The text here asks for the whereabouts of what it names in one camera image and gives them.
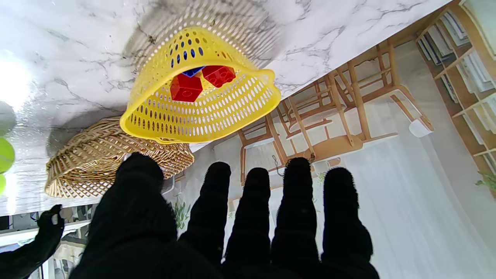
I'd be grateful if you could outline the blue toy building block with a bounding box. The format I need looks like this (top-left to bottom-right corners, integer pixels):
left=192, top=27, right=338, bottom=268
left=170, top=39, right=206, bottom=77

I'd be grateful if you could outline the red toy building block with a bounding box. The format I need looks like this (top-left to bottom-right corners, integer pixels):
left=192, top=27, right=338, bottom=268
left=201, top=65, right=236, bottom=88
left=170, top=73, right=203, bottom=103

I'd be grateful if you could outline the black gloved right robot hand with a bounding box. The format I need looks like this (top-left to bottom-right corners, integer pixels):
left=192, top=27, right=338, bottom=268
left=0, top=204, right=65, bottom=279

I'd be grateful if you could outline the yellow perforated plastic basket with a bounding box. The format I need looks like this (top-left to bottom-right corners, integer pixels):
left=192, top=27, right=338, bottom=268
left=119, top=26, right=282, bottom=145

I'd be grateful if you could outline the round woven wicker basket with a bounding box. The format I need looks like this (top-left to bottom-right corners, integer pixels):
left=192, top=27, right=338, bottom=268
left=45, top=116, right=195, bottom=199

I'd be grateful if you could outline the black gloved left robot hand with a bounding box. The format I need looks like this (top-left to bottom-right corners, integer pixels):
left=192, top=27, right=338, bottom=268
left=70, top=152, right=380, bottom=279

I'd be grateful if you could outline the printed room scene backdrop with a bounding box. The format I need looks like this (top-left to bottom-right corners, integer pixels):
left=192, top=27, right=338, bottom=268
left=163, top=0, right=496, bottom=279

